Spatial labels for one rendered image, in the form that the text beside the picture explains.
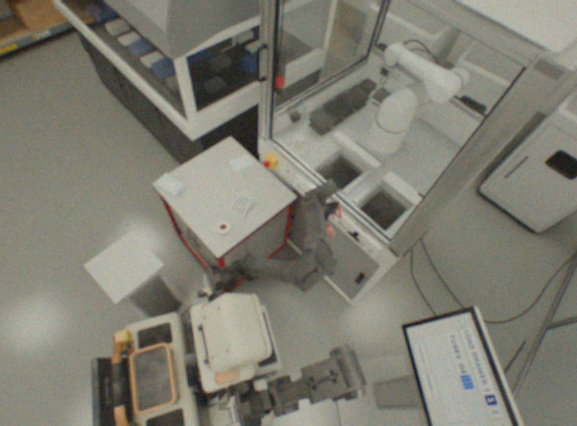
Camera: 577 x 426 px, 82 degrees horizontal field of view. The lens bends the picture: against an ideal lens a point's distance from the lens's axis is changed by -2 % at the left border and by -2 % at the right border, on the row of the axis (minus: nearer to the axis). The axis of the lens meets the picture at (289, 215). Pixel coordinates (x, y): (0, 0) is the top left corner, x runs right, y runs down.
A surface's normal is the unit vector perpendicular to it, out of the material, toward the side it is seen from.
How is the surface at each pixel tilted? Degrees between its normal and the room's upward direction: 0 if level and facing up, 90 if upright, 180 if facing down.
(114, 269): 0
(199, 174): 0
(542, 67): 90
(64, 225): 0
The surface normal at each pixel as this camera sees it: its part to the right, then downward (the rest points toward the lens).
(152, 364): 0.08, -0.50
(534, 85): -0.72, 0.57
